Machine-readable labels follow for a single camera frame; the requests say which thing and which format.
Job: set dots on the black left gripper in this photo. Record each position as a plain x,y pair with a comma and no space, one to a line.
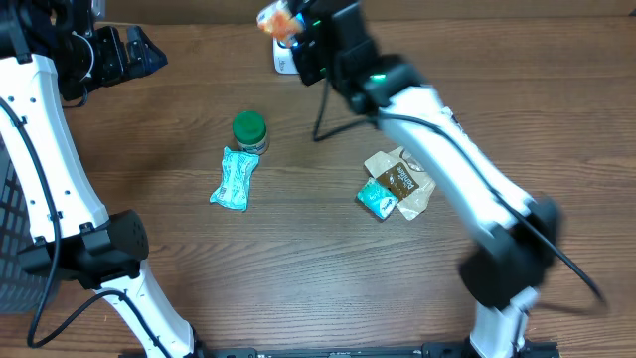
131,55

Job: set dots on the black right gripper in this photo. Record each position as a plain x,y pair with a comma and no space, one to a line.
308,59

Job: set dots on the orange tissue pack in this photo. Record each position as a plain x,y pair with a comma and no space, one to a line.
277,21

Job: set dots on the green lid jar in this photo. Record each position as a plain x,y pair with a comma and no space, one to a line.
250,132

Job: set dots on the beige brown snack bag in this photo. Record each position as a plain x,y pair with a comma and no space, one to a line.
402,175

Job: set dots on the teal tissue pack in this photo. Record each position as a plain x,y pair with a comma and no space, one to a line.
237,170

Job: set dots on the green tissue pack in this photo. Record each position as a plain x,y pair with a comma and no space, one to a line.
377,198

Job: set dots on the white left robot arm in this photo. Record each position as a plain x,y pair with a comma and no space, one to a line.
53,55

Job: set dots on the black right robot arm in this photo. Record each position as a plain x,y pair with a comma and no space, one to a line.
515,234

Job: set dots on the white barcode scanner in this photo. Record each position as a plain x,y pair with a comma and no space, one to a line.
283,59

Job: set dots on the black mesh basket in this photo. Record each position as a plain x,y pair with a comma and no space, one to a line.
20,292

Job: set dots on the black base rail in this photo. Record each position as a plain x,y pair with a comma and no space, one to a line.
323,353

